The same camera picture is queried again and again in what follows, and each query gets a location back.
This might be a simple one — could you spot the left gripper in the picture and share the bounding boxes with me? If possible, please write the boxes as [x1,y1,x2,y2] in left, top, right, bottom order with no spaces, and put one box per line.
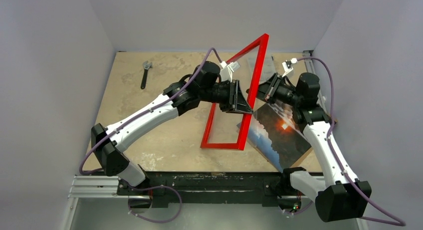
[200,79,253,115]

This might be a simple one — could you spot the red picture frame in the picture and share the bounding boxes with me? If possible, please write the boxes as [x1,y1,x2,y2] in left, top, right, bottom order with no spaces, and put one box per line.
[201,33,269,150]

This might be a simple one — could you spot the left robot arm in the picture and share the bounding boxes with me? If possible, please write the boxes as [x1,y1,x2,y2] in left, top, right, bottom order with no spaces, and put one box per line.
[91,61,253,195]

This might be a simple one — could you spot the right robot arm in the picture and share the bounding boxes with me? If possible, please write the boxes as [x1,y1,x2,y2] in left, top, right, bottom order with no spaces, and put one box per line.
[256,73,372,222]

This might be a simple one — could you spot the sunset landscape photo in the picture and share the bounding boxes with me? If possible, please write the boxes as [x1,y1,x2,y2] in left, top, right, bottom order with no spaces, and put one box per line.
[247,103,312,172]

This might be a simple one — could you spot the clear plastic screw box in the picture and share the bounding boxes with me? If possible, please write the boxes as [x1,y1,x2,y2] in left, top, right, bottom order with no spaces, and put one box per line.
[247,55,277,84]

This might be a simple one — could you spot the black adjustable wrench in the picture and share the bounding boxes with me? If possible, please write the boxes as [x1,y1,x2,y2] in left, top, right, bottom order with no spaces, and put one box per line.
[140,61,153,89]

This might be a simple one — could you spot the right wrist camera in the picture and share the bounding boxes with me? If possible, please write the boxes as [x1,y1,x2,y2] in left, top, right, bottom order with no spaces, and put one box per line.
[282,58,298,77]

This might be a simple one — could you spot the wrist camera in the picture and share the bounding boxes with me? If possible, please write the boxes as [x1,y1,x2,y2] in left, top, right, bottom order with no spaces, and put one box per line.
[219,61,240,82]
[282,58,298,77]

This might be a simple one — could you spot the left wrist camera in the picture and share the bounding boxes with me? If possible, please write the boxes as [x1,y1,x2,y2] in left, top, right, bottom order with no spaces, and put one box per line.
[219,61,240,82]

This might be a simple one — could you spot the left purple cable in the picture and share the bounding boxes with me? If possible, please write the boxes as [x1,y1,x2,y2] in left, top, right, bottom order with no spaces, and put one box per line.
[78,47,222,224]

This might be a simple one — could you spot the purple cable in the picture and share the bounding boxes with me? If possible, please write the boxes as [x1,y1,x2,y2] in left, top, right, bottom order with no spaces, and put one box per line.
[282,56,407,227]
[78,47,222,224]

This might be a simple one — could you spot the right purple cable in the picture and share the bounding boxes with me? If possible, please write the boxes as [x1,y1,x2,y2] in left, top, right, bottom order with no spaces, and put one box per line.
[282,56,407,227]

